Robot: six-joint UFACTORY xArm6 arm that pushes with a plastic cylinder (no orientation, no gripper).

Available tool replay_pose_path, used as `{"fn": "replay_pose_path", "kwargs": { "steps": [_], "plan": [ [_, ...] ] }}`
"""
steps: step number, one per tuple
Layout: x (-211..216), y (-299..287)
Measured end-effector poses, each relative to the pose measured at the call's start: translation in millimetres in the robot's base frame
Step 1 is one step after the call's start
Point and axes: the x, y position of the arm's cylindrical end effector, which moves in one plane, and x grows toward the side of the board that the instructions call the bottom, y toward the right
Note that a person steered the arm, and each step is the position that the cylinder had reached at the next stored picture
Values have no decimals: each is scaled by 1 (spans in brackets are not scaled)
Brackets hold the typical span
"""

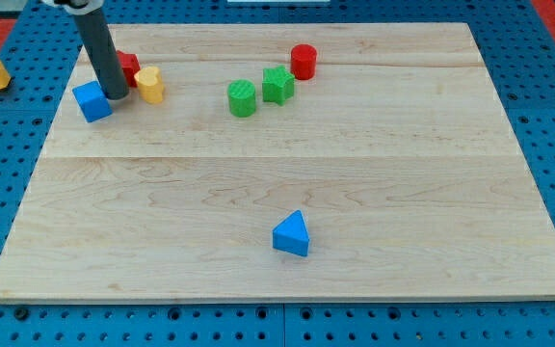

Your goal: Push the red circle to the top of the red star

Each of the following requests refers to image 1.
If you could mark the green star block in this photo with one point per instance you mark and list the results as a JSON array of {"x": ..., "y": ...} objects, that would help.
[{"x": 277, "y": 85}]

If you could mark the red star block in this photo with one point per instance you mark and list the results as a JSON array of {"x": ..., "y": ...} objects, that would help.
[{"x": 130, "y": 66}]

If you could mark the light wooden board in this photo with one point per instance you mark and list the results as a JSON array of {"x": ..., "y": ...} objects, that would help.
[{"x": 398, "y": 152}]

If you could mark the blue triangle block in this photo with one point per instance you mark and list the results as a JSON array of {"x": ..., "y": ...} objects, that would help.
[{"x": 291, "y": 235}]

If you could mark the green cylinder block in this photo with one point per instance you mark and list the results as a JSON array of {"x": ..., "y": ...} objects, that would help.
[{"x": 241, "y": 98}]

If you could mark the red cylinder block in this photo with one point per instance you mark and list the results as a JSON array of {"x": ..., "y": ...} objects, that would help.
[{"x": 303, "y": 58}]

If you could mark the yellow heart block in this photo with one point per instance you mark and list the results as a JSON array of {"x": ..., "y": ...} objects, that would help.
[{"x": 150, "y": 84}]

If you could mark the blue cube block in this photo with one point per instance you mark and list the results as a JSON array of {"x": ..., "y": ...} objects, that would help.
[{"x": 92, "y": 101}]

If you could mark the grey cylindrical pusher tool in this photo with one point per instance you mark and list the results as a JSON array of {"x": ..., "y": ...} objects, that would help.
[{"x": 95, "y": 34}]

